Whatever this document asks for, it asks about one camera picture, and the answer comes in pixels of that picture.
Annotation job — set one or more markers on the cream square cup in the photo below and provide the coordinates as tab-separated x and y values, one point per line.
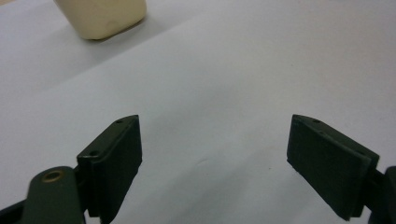
102	15

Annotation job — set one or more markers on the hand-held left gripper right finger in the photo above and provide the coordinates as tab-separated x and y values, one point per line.
327	168

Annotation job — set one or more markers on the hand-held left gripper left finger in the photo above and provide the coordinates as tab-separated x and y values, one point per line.
115	161

